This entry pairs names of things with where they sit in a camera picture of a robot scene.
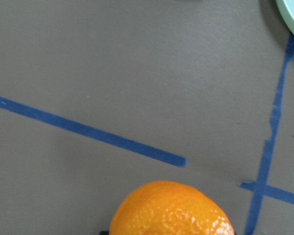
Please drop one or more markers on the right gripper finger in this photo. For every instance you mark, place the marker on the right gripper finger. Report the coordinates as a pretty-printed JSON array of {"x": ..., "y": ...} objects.
[{"x": 104, "y": 233}]

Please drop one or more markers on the orange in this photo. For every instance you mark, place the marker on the orange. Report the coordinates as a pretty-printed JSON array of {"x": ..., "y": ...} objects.
[{"x": 169, "y": 208}]

